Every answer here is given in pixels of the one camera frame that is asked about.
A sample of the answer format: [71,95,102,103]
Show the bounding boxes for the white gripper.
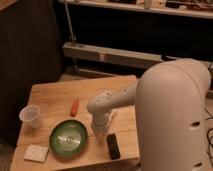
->
[91,122,110,135]

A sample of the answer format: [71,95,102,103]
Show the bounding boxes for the green ceramic bowl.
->
[49,120,88,158]

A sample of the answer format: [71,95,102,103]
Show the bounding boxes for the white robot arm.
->
[87,59,211,171]

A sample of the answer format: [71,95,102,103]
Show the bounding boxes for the white labelled bottle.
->
[109,109,117,123]

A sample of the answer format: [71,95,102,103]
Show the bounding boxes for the orange carrot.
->
[70,99,80,117]

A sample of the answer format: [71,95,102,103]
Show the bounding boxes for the black remote control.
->
[107,134,120,159]

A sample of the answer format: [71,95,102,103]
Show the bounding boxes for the wooden table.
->
[10,75,136,171]

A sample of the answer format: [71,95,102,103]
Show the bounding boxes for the clear plastic cup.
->
[19,105,42,128]

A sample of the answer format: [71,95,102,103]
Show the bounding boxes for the white square sponge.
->
[24,145,49,162]

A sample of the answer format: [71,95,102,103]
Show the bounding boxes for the grey baseboard heater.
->
[63,42,162,68]

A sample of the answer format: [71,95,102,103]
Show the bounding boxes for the metal pole stand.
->
[64,0,77,46]

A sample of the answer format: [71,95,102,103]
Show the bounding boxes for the wooden shelf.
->
[57,0,213,19]

